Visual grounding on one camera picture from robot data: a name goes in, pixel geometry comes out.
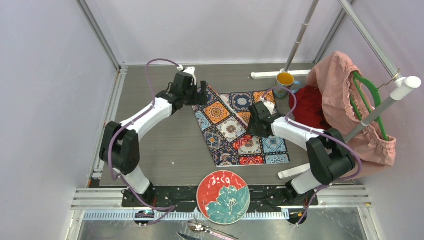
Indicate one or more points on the pink fabric garment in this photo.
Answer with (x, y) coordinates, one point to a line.
(342, 107)

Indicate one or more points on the metal knife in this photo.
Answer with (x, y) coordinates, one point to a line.
(186, 237)

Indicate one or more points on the red plate with teal flower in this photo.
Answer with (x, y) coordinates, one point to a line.
(223, 197)

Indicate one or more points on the red cloth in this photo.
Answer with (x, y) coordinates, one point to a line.
(308, 110)

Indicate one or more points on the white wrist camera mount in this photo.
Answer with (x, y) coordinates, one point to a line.
(188, 70)
(270, 105)

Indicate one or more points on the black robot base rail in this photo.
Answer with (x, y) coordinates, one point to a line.
(263, 198)

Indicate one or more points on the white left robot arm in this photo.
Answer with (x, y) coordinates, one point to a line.
(120, 146)

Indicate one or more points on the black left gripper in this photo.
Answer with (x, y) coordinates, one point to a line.
(202, 97)

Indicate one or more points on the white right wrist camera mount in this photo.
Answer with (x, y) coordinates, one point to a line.
(270, 105)

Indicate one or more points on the metal spoon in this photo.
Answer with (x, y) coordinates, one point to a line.
(197, 227)

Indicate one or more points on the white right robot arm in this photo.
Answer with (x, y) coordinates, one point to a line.
(329, 156)

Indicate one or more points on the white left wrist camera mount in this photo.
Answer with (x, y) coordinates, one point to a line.
(188, 70)

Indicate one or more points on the blue mug with yellow inside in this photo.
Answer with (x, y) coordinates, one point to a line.
(285, 81)

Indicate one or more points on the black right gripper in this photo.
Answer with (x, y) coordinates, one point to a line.
(252, 129)

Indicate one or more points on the white and grey clothes rack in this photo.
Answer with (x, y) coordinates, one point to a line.
(404, 85)

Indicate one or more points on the colourful patterned placemat cloth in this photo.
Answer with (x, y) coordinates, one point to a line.
(223, 122)

